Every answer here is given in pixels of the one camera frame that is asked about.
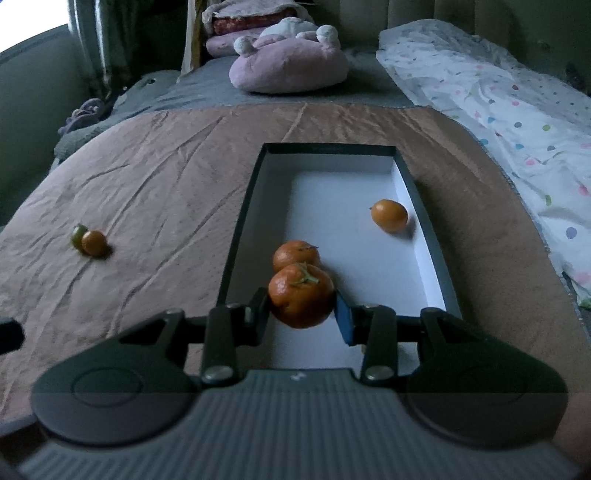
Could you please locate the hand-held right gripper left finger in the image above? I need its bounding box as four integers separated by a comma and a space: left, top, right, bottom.
117, 288, 271, 385

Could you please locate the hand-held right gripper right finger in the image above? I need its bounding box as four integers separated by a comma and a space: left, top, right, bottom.
334, 290, 468, 387

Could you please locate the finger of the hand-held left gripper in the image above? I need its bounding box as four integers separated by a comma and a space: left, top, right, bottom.
0, 318, 25, 357

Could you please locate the large tangerine with stem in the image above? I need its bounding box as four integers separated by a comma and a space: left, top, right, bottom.
268, 262, 336, 330

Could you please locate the smooth oval orange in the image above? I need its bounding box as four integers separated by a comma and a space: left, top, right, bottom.
370, 199, 409, 232

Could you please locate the grey box with white inside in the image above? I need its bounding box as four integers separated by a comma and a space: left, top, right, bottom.
216, 143, 465, 371

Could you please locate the tangerine with short stem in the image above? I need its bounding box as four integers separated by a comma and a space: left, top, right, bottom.
272, 240, 321, 273

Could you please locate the small tangerine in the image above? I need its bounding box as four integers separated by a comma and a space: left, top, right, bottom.
81, 230, 109, 258

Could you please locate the brown dotted blanket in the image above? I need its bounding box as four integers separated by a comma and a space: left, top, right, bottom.
0, 102, 577, 412

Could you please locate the purple plush toy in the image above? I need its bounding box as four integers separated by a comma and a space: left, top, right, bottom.
58, 97, 105, 137

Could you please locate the grey bedsheet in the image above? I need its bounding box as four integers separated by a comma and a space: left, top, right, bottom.
113, 48, 431, 117

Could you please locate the grey plush toy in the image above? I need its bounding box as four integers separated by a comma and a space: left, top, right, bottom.
54, 69, 182, 160

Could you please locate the pink plush cushion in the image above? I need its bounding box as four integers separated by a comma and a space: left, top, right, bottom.
229, 18, 350, 96

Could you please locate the white polka dot duvet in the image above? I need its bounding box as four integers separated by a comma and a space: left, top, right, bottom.
376, 21, 591, 311

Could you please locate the red patterned pillow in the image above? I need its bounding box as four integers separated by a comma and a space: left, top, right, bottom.
212, 14, 288, 36

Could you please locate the grey curtain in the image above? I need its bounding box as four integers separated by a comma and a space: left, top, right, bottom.
67, 0, 140, 99

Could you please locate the white lace cover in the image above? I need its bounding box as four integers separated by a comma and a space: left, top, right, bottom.
202, 0, 315, 22

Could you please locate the wooden post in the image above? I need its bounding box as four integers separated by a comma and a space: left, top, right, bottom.
182, 0, 206, 75

